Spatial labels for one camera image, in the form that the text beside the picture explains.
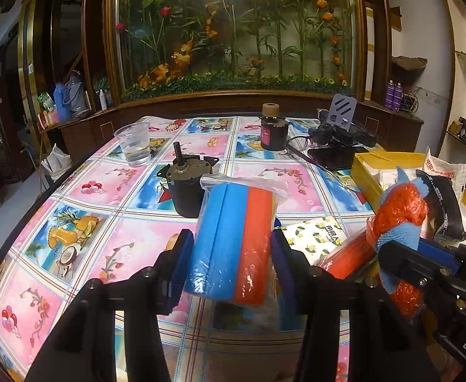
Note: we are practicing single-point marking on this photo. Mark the dark bag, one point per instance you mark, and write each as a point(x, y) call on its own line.
point(465, 128)

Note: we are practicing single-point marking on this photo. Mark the clear plastic cup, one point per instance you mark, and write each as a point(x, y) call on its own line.
point(133, 145)

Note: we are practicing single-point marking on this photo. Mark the green snack packet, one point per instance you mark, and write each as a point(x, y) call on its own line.
point(46, 102)

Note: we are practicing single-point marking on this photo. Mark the black device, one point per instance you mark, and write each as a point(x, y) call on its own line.
point(336, 137)

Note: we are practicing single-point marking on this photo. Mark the wooden sideboard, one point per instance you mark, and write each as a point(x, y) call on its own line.
point(97, 127)

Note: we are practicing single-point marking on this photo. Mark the black motor with pink label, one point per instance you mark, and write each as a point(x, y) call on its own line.
point(272, 133)

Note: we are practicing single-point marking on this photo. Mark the white printed plastic bag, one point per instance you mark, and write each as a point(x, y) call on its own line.
point(445, 167)

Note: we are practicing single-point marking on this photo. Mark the grey phone stand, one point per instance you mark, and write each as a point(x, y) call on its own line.
point(342, 111)

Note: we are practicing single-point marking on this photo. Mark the red plastic packet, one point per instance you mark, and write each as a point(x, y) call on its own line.
point(344, 258)

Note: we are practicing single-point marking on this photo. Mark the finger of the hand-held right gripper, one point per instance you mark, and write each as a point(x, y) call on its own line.
point(435, 247)
point(407, 264)

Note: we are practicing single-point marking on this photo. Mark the white bucket with papers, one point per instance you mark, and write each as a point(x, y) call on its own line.
point(56, 163)

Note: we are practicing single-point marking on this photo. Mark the purple spray can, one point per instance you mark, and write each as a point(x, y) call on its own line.
point(390, 95)
point(398, 96)

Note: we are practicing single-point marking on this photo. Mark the glass flower display case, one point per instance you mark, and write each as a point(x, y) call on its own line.
point(237, 39)

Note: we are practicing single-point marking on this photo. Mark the white bottle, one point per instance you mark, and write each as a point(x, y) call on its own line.
point(103, 100)

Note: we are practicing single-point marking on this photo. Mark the printed plastic tablecloth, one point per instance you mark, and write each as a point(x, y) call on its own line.
point(97, 183)

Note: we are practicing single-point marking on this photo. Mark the orange mesh bag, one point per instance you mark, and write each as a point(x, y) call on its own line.
point(400, 207)

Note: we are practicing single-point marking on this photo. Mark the grey thermos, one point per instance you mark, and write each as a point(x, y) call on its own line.
point(77, 93)

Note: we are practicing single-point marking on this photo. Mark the yellow cardboard box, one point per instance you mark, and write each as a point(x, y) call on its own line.
point(370, 167)

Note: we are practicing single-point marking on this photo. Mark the black gear motor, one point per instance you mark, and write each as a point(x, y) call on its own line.
point(185, 191)

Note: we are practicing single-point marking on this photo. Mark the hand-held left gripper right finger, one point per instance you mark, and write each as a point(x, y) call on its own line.
point(280, 254)

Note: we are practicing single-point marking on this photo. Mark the pink striped box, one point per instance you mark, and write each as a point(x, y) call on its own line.
point(50, 118)

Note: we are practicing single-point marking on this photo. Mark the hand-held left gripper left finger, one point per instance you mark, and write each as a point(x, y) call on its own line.
point(183, 254)

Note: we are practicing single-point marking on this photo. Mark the black packet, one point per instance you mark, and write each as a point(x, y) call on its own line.
point(445, 211)

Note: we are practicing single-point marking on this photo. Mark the bagged colourful sponges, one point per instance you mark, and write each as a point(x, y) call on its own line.
point(233, 238)

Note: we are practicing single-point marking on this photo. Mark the lemon print tissue pack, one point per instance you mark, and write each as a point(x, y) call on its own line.
point(320, 234)

